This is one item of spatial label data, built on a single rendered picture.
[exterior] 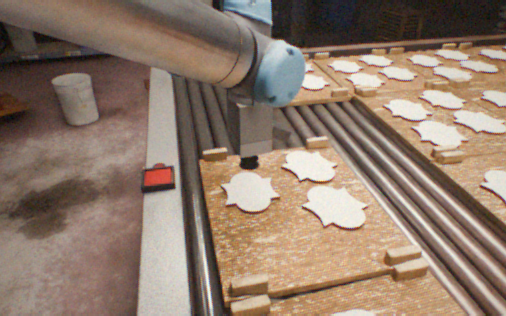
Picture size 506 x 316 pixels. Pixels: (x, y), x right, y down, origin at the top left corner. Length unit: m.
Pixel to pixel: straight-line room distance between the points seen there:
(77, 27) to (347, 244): 0.55
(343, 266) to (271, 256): 0.12
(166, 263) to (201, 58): 0.42
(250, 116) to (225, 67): 0.25
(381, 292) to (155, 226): 0.43
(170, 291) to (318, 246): 0.27
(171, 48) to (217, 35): 0.05
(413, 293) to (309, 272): 0.16
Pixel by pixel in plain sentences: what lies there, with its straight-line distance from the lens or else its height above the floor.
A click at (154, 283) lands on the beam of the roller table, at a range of 0.66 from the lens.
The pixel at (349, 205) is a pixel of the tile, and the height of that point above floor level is 0.95.
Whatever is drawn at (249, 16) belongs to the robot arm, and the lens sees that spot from 0.57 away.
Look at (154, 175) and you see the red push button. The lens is 0.87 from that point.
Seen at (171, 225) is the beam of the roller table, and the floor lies 0.92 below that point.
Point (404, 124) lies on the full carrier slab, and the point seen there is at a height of 0.94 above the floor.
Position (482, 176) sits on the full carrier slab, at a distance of 0.97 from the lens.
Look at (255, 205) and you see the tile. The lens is 0.72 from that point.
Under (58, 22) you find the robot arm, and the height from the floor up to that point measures 1.36.
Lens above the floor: 1.42
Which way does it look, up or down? 33 degrees down
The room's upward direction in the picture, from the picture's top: straight up
